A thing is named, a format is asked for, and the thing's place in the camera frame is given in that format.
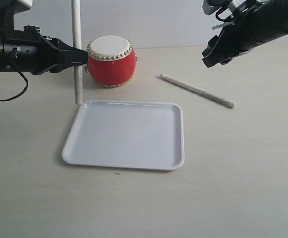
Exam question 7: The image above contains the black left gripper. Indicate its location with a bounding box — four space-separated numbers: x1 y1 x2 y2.
7 26 88 75

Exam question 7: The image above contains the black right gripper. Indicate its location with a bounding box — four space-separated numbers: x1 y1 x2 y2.
202 22 258 68

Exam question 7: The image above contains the wooden drumstick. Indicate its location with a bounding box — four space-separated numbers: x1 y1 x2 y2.
159 74 236 109
71 0 83 105

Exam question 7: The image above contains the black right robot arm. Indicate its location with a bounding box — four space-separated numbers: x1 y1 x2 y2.
202 0 288 68

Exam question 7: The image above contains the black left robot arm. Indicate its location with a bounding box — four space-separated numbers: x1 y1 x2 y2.
0 0 88 75

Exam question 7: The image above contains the small red drum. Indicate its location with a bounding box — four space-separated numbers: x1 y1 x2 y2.
87 35 137 87

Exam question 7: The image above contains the white rectangular plastic tray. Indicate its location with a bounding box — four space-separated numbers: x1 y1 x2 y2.
61 100 185 171

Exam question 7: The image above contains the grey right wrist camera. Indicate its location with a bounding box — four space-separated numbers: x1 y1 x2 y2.
202 0 246 15

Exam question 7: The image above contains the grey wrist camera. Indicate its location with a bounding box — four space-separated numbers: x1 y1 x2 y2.
202 0 246 15
0 0 33 13

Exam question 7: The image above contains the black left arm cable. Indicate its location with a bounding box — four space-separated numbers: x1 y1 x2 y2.
0 53 29 102

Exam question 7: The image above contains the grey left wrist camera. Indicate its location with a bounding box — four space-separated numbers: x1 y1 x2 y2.
0 0 33 13

